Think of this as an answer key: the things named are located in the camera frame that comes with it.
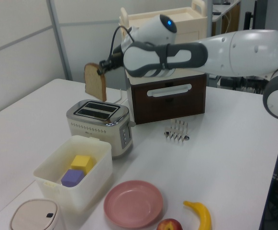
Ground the silver cream toaster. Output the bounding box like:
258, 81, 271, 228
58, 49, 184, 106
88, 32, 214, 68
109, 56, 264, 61
66, 99, 136, 159

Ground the cream box with handles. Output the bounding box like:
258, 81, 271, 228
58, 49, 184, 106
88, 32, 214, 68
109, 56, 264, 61
118, 0, 208, 86

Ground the brown drawer box white handle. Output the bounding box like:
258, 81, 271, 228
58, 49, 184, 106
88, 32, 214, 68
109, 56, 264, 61
130, 73, 207, 125

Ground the white toaster cable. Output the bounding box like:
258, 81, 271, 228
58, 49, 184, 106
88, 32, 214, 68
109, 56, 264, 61
114, 88, 123, 105

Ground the brown toast slice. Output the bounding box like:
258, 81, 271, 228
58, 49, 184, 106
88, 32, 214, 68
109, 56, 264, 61
84, 63, 108, 102

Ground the pink round plate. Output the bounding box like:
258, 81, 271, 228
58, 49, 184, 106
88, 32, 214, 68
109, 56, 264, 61
103, 180, 164, 228

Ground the purple cube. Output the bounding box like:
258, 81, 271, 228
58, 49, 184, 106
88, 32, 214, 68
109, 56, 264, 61
61, 169, 85, 188

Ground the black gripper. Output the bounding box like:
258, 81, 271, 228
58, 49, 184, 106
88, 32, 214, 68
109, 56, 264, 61
97, 45, 125, 76

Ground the yellow banana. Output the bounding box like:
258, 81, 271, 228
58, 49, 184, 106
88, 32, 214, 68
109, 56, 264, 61
183, 200, 212, 230

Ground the yellow cube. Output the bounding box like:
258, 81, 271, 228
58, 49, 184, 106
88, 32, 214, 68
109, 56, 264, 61
70, 155, 94, 174

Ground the silver metal toast rack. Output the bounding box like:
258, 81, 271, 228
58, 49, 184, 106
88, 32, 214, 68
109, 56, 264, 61
164, 119, 190, 144

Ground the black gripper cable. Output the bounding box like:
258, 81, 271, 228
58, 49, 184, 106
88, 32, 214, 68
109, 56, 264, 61
109, 25, 136, 60

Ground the white plastic container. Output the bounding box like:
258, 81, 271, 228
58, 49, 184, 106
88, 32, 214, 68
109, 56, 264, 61
33, 135, 113, 213

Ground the red apple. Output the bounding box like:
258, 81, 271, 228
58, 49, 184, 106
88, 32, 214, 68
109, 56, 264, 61
156, 218, 184, 230

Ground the round white lid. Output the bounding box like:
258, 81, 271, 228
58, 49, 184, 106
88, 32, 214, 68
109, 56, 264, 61
9, 198, 65, 230

